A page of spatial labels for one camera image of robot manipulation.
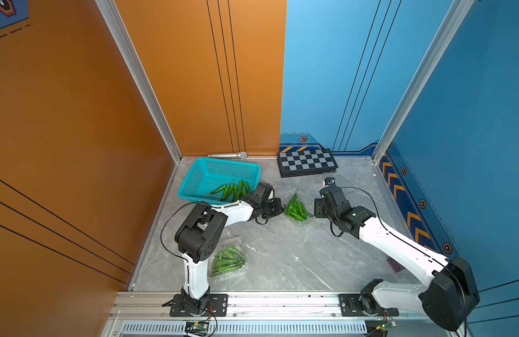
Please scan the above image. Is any green peppers bunch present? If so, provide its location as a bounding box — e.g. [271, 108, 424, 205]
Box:
[284, 192, 314, 222]
[211, 246, 247, 277]
[209, 181, 251, 202]

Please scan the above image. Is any teal plastic basket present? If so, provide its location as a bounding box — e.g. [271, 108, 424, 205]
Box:
[178, 157, 262, 205]

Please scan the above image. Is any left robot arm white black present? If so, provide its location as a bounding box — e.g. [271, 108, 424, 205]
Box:
[174, 197, 284, 316]

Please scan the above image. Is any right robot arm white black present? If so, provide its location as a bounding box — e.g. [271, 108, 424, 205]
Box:
[314, 195, 480, 331]

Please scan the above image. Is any black white checkerboard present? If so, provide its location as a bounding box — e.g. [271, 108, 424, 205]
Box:
[277, 148, 338, 178]

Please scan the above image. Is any silver metal cylinder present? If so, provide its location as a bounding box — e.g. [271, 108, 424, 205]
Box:
[208, 151, 248, 160]

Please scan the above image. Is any purple small block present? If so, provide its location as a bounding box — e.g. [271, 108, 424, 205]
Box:
[387, 257, 405, 273]

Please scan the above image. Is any right green circuit board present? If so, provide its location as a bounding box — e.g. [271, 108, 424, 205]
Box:
[375, 320, 397, 334]

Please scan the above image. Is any green circuit board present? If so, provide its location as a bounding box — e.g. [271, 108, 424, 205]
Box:
[183, 321, 210, 337]
[375, 320, 397, 334]

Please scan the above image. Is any left green circuit board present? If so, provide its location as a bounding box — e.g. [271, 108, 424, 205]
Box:
[183, 321, 210, 337]

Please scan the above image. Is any white vent grille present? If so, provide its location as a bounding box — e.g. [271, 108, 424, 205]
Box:
[121, 320, 368, 336]

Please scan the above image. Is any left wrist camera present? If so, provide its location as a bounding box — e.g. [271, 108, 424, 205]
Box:
[253, 181, 274, 202]

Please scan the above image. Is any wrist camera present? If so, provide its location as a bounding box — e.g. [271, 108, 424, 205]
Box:
[253, 181, 274, 202]
[320, 177, 345, 203]

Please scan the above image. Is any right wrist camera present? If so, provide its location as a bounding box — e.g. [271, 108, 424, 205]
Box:
[320, 177, 345, 203]

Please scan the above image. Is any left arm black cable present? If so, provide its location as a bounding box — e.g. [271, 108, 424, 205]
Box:
[160, 201, 197, 260]

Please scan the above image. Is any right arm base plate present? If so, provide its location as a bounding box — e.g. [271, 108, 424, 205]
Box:
[338, 293, 399, 317]

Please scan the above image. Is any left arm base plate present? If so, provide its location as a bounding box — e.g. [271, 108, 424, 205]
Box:
[169, 293, 228, 318]

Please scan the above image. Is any aluminium front rail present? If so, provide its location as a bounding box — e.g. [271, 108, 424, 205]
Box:
[108, 290, 463, 322]

